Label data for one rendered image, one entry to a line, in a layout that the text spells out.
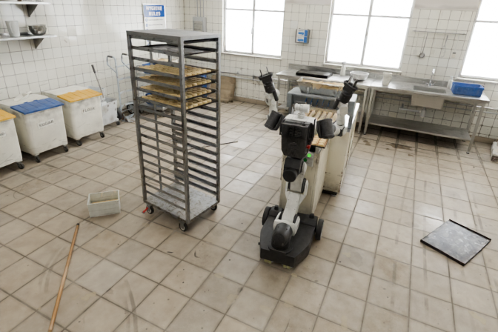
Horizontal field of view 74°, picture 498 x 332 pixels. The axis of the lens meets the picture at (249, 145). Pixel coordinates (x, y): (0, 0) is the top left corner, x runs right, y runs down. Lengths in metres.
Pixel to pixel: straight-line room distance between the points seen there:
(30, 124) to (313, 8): 5.05
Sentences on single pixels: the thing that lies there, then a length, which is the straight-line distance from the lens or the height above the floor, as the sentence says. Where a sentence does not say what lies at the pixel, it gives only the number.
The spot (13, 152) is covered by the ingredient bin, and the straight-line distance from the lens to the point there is 5.03.
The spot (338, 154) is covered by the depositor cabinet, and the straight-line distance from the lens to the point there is 3.81.
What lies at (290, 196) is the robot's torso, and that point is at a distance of 3.13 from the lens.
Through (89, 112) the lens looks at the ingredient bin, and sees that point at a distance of 5.52.
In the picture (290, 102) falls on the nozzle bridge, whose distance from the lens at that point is 3.73.
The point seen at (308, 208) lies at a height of 0.23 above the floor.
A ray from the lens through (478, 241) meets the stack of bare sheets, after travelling 4.04.
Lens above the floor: 2.06
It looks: 23 degrees down
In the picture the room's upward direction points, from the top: 2 degrees clockwise
